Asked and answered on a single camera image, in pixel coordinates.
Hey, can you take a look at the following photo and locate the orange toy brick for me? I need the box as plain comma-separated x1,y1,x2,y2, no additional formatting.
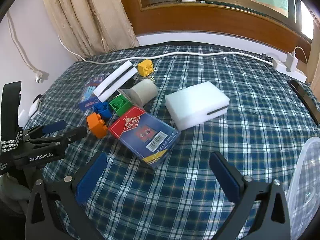
86,113,108,139

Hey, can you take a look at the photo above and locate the blue toy brick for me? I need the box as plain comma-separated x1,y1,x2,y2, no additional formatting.
93,101,112,120

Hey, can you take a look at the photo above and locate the blue printed card pack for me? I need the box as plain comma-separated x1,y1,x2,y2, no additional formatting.
78,72,110,112

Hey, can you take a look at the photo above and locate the green toy brick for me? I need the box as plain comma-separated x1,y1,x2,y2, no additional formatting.
109,94,133,116

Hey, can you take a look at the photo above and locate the red blue card box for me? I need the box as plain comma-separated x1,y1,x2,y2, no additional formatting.
109,106,181,169

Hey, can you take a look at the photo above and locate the grey tape roll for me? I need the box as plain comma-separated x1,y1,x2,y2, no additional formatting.
117,79,159,108

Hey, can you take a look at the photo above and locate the white sponge with black stripe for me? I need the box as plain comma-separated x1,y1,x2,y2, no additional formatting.
93,61,138,102

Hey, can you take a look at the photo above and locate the yellow toy brick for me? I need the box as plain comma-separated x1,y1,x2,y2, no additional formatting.
137,59,154,77

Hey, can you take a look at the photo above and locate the large white sponge block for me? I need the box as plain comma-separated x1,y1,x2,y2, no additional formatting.
165,81,230,131

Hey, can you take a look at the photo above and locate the small white device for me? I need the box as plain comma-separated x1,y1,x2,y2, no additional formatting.
28,94,43,118

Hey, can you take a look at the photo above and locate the clear plastic bowl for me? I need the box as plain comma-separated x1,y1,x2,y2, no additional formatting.
286,137,319,239

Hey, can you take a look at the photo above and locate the beige curtain left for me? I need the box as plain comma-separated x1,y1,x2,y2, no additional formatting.
43,0,139,60

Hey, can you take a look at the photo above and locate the black smartphone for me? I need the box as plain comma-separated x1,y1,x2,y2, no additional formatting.
288,80,319,125

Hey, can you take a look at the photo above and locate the blue plaid tablecloth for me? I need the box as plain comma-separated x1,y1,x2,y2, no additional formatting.
27,42,319,239

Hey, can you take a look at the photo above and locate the white power strip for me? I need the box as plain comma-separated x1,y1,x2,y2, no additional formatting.
272,57,308,84

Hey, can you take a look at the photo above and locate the white charger plug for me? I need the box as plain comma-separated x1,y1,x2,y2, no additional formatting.
285,51,297,72

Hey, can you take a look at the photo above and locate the white wall plug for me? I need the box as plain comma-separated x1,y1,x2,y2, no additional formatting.
35,71,49,83

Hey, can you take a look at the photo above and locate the wooden window frame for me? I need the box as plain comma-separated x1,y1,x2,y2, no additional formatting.
121,0,311,60

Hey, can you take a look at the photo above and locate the white power cord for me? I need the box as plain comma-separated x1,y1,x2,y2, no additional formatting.
57,33,275,67

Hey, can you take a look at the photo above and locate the white charging cable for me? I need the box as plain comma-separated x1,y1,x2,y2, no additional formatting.
292,45,309,65

